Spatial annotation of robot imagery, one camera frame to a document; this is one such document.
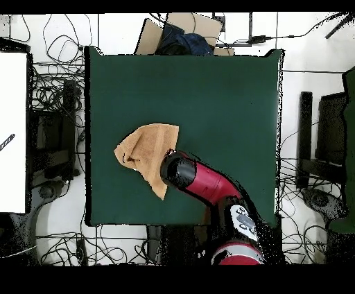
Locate tan terry towel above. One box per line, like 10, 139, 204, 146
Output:
113, 123, 180, 201

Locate white flat panel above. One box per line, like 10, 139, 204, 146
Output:
0, 51, 28, 214

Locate dark green table cloth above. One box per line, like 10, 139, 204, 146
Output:
84, 45, 285, 227

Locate dark blue garment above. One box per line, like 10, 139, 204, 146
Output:
155, 23, 215, 56

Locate brown cardboard box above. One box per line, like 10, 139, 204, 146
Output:
134, 12, 236, 56

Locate black power adapter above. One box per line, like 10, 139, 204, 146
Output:
247, 35, 273, 44

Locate green covered side table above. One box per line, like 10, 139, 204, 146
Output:
328, 65, 355, 234

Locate black stand frame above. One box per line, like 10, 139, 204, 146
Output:
27, 78, 82, 181
295, 91, 347, 191

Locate tangled black floor cables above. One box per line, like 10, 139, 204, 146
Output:
30, 13, 94, 112
277, 157, 334, 265

